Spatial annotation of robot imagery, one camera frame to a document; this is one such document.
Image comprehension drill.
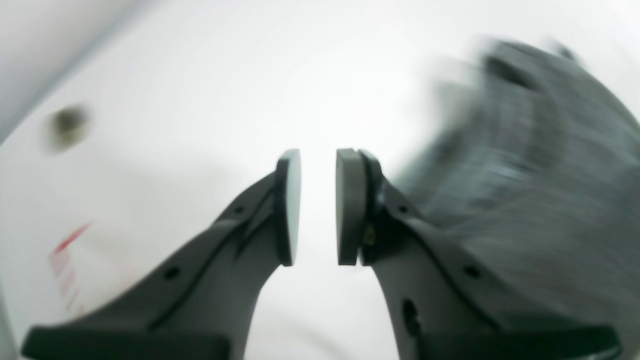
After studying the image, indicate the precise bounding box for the right table grommet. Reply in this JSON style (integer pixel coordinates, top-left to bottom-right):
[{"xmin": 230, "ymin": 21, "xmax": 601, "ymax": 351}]
[{"xmin": 45, "ymin": 104, "xmax": 94, "ymax": 154}]

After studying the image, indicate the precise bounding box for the grey T-shirt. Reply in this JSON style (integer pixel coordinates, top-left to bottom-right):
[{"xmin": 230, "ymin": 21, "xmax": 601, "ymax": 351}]
[{"xmin": 393, "ymin": 41, "xmax": 640, "ymax": 360}]

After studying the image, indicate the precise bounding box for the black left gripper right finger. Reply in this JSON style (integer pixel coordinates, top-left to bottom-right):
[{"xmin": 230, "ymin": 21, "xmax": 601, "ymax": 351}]
[{"xmin": 335, "ymin": 148, "xmax": 623, "ymax": 360}]

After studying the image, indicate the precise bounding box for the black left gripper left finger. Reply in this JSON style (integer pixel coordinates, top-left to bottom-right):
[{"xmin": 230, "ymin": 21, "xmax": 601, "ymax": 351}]
[{"xmin": 22, "ymin": 149, "xmax": 302, "ymax": 360}]

